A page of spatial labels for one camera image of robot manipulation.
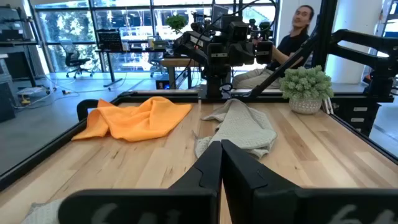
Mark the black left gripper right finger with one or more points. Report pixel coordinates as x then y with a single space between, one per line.
248 186

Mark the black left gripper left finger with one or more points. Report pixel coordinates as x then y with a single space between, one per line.
203 177

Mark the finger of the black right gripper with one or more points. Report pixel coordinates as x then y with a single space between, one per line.
264 53
217 54

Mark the grey waffle-weave towel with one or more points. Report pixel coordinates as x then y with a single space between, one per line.
242 127

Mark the orange microfiber towel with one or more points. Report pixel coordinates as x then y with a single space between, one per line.
140 121

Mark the green microfiber towel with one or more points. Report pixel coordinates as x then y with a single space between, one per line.
40 214

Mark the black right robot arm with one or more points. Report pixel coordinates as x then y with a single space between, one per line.
214 81

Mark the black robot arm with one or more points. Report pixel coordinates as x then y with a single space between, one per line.
357 40

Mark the person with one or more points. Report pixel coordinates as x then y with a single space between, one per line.
289 46

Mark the wooden desk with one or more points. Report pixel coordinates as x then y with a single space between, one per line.
177 62

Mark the artificial plant in white pot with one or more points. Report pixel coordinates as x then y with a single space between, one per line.
306 84

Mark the green hanging plant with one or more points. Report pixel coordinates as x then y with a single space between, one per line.
176 22

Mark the black office chair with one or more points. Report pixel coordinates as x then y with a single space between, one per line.
157 63
73 59

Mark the small black blue-lit computer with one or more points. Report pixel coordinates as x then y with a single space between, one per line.
161 84

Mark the black office desk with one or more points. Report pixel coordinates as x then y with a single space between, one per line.
110 68

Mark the black drawer cabinet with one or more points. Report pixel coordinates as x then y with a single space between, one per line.
348 121

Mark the black perforated desk panel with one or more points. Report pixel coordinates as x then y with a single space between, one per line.
109 40

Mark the white power strip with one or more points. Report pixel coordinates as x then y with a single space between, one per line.
31 91

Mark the black shelving unit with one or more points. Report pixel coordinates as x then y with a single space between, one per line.
12 34

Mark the black floor box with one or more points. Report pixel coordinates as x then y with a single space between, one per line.
6 102

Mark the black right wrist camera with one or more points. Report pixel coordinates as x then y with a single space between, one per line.
239 31

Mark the black arched bracket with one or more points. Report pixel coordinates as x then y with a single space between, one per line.
81 109

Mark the black aluminium table frame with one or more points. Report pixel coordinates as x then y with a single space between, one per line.
37 155

